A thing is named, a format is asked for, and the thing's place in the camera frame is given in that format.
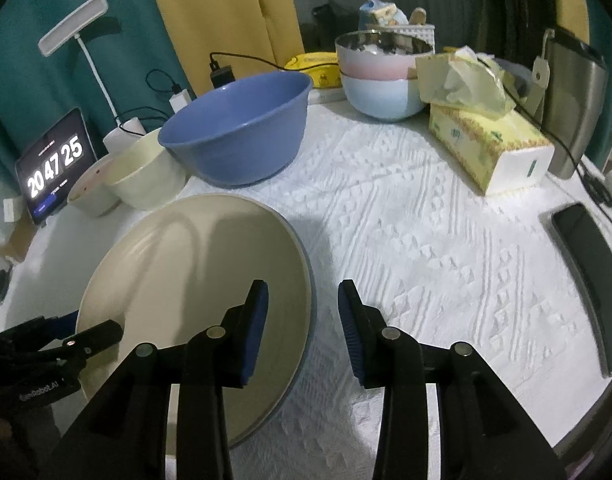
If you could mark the pink bowl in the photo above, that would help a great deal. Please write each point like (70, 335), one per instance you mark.
(380, 67)

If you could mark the yellow tissue box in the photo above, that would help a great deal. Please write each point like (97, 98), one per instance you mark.
(485, 145)

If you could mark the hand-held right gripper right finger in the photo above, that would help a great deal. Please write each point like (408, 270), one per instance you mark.
(351, 330)

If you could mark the steel thermos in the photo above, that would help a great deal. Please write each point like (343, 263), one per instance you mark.
(575, 110)

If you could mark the white desk lamp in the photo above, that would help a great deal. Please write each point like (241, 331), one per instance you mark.
(73, 25)

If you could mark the white container with items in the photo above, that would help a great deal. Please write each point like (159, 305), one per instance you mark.
(385, 10)

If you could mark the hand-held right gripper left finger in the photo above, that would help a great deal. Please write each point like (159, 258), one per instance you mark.
(256, 330)

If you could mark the cardboard box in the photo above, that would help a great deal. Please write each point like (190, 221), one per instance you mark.
(18, 240)

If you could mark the yellow package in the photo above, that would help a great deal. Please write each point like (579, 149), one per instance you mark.
(313, 70)

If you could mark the black round object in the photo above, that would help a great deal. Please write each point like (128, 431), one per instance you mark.
(1, 287)

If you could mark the cream bowl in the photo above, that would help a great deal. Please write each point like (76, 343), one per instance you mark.
(146, 177)

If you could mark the black charger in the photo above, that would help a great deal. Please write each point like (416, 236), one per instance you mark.
(223, 76)

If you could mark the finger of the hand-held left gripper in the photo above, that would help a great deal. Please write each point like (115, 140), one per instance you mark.
(93, 337)
(41, 327)

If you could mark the tablet with clock display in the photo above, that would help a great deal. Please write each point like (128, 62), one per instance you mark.
(56, 165)

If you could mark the white tablecloth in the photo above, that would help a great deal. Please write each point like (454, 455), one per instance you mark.
(435, 270)

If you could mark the white bowl with red pattern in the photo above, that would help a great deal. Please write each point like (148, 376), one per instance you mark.
(92, 197)

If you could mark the metal bowl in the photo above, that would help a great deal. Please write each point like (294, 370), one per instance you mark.
(356, 40)

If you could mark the large deep blue bowl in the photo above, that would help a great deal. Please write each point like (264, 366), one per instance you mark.
(236, 130)

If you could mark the teal curtain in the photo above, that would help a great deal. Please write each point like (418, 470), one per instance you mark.
(136, 35)

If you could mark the black smartphone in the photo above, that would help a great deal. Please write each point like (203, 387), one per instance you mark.
(593, 280)

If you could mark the white tag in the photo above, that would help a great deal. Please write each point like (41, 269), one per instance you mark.
(12, 210)

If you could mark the beige plate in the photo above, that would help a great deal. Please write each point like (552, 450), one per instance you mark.
(186, 260)

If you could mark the white charger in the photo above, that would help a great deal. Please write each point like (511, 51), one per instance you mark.
(181, 100)

